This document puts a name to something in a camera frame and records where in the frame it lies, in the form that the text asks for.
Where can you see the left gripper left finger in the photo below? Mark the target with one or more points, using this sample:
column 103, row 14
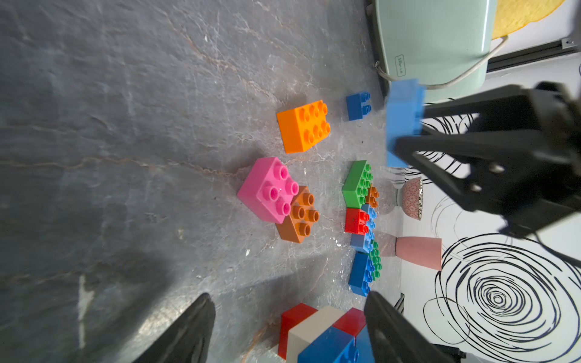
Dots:
column 188, row 338

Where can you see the red rectangular brick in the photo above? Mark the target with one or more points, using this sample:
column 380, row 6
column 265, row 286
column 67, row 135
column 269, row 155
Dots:
column 351, row 322

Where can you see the blue rectangular brick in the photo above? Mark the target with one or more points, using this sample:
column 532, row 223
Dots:
column 332, row 346

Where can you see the small dark blue brick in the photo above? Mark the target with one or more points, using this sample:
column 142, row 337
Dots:
column 358, row 106

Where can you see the green flat brick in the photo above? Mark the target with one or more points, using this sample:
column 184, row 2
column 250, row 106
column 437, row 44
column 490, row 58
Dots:
column 375, row 255

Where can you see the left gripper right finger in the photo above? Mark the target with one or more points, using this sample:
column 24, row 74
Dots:
column 394, row 339

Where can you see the pink square brick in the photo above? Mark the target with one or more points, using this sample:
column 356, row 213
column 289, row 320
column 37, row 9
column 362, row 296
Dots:
column 268, row 190

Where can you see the white rectangular brick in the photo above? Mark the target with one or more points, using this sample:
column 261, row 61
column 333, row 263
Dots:
column 303, row 334

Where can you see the small red brick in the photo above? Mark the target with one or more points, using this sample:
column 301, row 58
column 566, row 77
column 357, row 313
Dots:
column 356, row 221

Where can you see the blue square brick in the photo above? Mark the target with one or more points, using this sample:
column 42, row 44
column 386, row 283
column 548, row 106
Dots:
column 362, row 274

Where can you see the light blue vertical brick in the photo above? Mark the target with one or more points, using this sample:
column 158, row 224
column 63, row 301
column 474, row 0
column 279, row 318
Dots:
column 363, row 243

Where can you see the light blue long brick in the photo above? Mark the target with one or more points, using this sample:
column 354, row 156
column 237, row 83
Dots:
column 364, row 347

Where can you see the small brown brick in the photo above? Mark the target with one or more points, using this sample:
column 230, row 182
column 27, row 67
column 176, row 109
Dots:
column 372, row 197

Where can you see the brown square brick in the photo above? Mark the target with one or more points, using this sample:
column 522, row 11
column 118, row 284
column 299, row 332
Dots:
column 298, row 225

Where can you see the pink cup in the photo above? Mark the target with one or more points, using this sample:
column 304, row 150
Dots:
column 421, row 251

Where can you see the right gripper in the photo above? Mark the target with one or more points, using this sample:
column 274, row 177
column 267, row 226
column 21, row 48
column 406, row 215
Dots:
column 520, row 158

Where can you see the mint green toaster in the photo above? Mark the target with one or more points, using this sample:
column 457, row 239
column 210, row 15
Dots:
column 444, row 44

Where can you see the orange rectangular brick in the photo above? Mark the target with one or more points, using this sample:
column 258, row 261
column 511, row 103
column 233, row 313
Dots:
column 303, row 127

